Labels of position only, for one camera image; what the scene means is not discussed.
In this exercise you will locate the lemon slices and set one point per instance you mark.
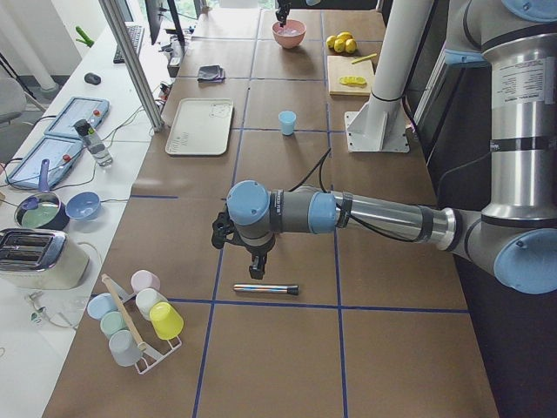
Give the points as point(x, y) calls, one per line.
point(353, 81)

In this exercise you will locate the aluminium frame post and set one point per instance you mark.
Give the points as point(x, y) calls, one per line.
point(117, 24)

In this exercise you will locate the pink plastic cup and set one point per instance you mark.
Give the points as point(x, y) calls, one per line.
point(143, 279)

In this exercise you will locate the grey purple folded cloth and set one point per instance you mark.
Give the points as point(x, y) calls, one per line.
point(211, 74)

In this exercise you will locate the yellow plastic cup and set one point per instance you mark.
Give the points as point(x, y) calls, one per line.
point(166, 321)

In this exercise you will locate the light blue rack cup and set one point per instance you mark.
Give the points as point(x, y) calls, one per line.
point(100, 305)

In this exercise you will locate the grey plastic cup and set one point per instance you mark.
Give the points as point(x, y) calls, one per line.
point(124, 349)

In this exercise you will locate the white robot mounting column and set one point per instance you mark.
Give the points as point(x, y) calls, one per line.
point(379, 126)

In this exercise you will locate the cream toaster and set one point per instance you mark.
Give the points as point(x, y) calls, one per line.
point(41, 259)

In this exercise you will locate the light blue plastic cup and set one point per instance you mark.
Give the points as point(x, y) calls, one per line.
point(287, 121)

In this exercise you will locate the blue small bowl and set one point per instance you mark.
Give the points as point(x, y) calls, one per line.
point(83, 206)

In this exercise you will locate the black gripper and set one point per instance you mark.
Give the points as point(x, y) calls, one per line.
point(283, 10)
point(258, 250)

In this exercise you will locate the cream bear serving tray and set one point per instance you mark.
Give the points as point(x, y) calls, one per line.
point(200, 127)

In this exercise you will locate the yellow plastic knife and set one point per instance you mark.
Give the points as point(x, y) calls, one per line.
point(364, 58)

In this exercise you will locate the white plastic cup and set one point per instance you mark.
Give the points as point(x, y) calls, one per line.
point(146, 299)

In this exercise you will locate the mint green plastic cup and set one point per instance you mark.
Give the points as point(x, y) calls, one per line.
point(111, 323)

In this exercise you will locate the wooden cutting board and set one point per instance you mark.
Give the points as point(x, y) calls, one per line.
point(338, 66)

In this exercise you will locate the steel muddler black tip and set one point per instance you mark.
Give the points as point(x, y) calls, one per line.
point(281, 289)

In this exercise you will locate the pink bowl of ice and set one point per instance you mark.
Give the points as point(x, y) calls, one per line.
point(290, 35)

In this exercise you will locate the grey computer mouse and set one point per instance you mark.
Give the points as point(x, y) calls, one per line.
point(92, 78)

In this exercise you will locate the clear water bottle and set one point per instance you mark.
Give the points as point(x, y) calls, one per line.
point(93, 143)

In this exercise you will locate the purple saucepan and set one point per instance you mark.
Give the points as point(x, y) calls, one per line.
point(43, 209)

